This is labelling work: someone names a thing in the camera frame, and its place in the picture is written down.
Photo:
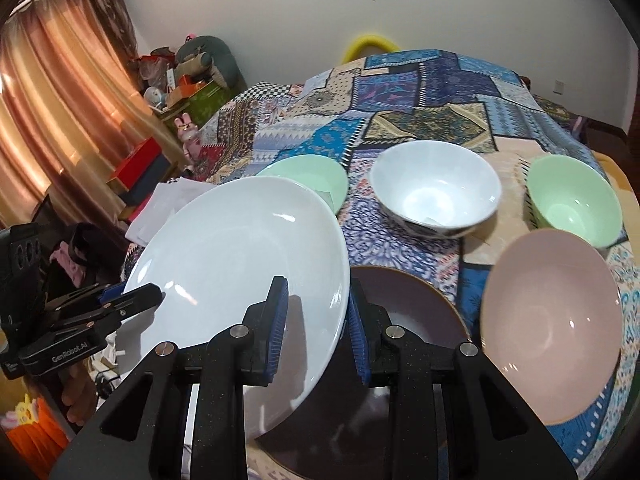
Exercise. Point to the purple plate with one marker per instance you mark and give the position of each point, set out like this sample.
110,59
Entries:
340,430

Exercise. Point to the mint green bowl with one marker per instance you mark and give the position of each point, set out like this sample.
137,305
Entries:
567,194

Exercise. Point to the red box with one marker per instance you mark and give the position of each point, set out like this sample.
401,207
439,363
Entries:
132,168

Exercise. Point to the green cardboard box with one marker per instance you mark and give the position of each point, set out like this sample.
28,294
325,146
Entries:
201,106

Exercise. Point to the white wall socket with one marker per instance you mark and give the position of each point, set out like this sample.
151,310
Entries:
559,87

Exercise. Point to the white plate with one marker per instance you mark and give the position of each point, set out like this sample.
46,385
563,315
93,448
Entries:
218,255

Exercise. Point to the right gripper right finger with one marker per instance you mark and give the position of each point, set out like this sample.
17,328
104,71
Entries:
452,414

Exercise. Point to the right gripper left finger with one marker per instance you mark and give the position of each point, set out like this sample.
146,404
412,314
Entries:
139,431

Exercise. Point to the pink bunny toy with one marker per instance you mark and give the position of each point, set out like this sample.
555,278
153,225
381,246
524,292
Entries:
187,133

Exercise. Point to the grey plush toy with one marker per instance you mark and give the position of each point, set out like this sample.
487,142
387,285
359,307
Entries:
207,56

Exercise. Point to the white folded paper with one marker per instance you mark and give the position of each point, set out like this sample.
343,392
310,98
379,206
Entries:
165,201

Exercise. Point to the patchwork patterned tablecloth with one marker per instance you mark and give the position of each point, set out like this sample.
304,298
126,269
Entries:
359,109

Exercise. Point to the pink bowl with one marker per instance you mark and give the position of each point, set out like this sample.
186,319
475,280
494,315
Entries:
552,323

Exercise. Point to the person left hand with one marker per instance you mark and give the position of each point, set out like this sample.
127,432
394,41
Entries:
79,395

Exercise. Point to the mint green plate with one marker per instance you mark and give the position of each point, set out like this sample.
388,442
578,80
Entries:
324,175

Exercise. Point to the white patterned bowl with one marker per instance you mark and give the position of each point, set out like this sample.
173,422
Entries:
435,189

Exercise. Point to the orange pink curtain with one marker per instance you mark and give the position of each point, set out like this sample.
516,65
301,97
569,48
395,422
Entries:
70,114

